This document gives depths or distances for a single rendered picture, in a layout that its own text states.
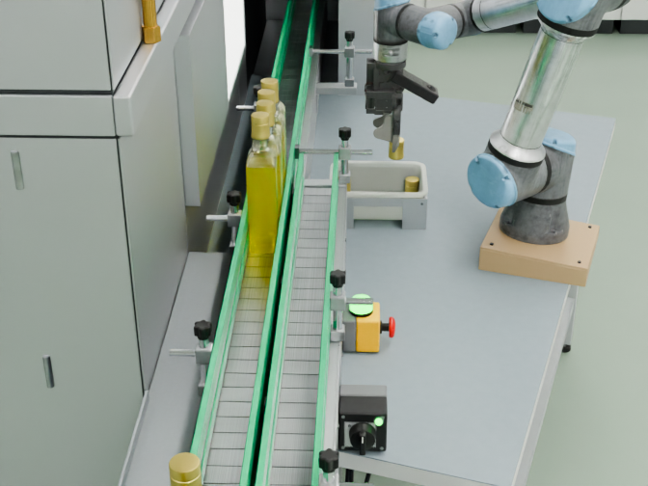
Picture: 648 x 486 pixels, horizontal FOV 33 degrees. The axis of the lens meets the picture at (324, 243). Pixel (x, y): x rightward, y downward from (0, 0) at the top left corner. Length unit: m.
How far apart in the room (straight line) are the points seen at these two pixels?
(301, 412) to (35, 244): 0.48
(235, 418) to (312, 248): 0.55
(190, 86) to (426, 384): 0.69
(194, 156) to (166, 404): 0.53
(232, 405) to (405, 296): 0.63
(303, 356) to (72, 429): 0.39
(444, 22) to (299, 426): 0.96
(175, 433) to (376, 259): 0.83
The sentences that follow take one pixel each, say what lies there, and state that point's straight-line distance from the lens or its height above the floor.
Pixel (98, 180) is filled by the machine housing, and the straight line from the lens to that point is 1.61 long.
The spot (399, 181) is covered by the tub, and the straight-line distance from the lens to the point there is 2.64.
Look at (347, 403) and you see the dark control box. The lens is 1.84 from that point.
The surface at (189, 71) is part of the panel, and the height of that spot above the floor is 1.25.
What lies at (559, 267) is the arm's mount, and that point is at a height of 0.79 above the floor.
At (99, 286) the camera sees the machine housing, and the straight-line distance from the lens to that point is 1.69.
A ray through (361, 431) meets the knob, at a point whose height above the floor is 0.81.
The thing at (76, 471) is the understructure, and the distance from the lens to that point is 1.92.
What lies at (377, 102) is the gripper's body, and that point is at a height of 1.03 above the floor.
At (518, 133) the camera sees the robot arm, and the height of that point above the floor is 1.08.
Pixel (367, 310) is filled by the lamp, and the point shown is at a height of 0.84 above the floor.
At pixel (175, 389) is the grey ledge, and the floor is 0.88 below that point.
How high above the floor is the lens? 1.96
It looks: 29 degrees down
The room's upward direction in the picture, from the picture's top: straight up
